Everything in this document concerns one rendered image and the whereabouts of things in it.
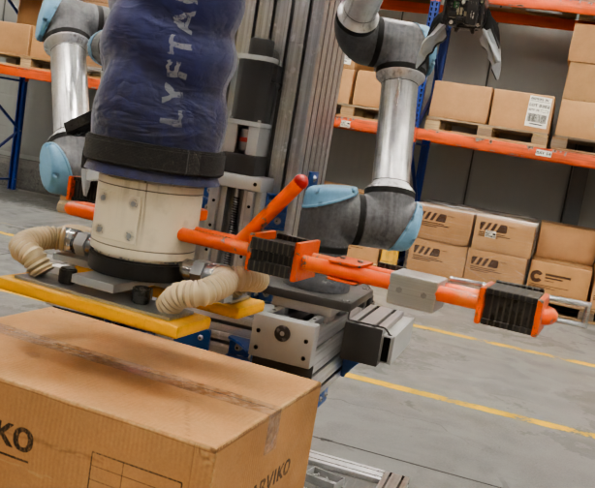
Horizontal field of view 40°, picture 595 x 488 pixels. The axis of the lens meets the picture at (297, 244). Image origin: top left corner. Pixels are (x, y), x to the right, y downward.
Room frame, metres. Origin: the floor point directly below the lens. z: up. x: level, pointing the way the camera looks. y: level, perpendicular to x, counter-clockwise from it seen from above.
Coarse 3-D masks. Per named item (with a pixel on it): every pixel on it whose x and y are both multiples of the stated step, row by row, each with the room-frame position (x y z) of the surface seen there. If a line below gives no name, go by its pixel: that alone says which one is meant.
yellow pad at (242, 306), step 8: (152, 288) 1.37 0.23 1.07; (160, 288) 1.36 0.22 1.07; (152, 296) 1.37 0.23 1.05; (240, 296) 1.37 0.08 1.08; (248, 296) 1.39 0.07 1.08; (216, 304) 1.32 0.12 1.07; (224, 304) 1.32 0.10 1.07; (232, 304) 1.32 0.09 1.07; (240, 304) 1.33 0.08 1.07; (248, 304) 1.34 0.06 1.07; (256, 304) 1.36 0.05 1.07; (264, 304) 1.39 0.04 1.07; (216, 312) 1.32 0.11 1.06; (224, 312) 1.31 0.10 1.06; (232, 312) 1.31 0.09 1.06; (240, 312) 1.31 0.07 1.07; (248, 312) 1.34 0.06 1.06; (256, 312) 1.36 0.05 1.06
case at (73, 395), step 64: (0, 320) 1.46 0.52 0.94; (64, 320) 1.52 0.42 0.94; (0, 384) 1.16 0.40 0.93; (64, 384) 1.18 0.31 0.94; (128, 384) 1.22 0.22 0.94; (192, 384) 1.27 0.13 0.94; (256, 384) 1.32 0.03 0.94; (320, 384) 1.39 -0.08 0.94; (0, 448) 1.16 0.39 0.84; (64, 448) 1.12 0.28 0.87; (128, 448) 1.08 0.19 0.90; (192, 448) 1.04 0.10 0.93; (256, 448) 1.16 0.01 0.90
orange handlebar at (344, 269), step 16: (64, 208) 1.36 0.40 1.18; (80, 208) 1.34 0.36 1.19; (192, 240) 1.26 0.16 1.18; (208, 240) 1.25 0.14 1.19; (224, 240) 1.24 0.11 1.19; (240, 240) 1.24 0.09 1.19; (304, 256) 1.19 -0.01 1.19; (320, 256) 1.22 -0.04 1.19; (320, 272) 1.18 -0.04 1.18; (336, 272) 1.16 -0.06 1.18; (352, 272) 1.15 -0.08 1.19; (368, 272) 1.15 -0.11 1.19; (384, 272) 1.18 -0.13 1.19; (384, 288) 1.14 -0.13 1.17; (448, 288) 1.11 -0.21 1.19; (464, 288) 1.14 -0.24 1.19; (464, 304) 1.09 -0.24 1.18; (544, 320) 1.06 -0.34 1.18
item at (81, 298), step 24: (0, 288) 1.25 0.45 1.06; (24, 288) 1.23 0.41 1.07; (48, 288) 1.23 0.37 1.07; (72, 288) 1.24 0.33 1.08; (144, 288) 1.21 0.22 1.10; (96, 312) 1.18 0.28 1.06; (120, 312) 1.17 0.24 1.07; (144, 312) 1.17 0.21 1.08; (192, 312) 1.21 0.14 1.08; (168, 336) 1.13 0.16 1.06
